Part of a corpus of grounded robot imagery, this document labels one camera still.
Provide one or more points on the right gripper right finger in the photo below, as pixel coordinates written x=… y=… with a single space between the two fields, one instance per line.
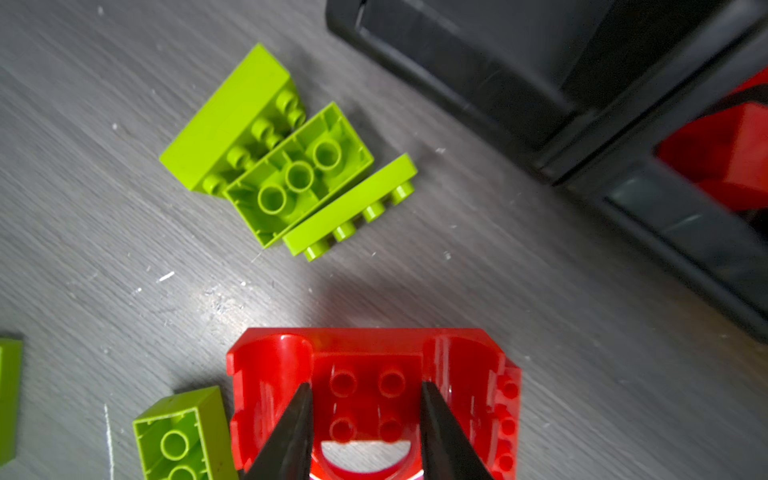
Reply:
x=445 y=450

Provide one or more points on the green lego brick front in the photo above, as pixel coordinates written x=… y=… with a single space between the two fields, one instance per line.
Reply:
x=11 y=366

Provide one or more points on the left black bin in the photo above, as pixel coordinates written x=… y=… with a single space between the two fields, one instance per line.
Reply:
x=547 y=83

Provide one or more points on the black bin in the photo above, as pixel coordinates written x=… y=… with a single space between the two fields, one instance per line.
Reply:
x=713 y=251
x=547 y=83

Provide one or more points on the small red lego brick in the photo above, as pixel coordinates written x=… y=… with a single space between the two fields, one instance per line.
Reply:
x=724 y=151

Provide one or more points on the green lego brick cluster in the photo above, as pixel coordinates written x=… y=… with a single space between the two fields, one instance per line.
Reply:
x=306 y=182

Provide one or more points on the middle black bin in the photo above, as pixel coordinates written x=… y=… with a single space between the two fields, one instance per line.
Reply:
x=713 y=251

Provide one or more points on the red lego arch piece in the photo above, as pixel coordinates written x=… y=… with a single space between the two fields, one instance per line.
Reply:
x=366 y=386

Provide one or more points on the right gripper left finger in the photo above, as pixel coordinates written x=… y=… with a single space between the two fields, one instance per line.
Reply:
x=287 y=454

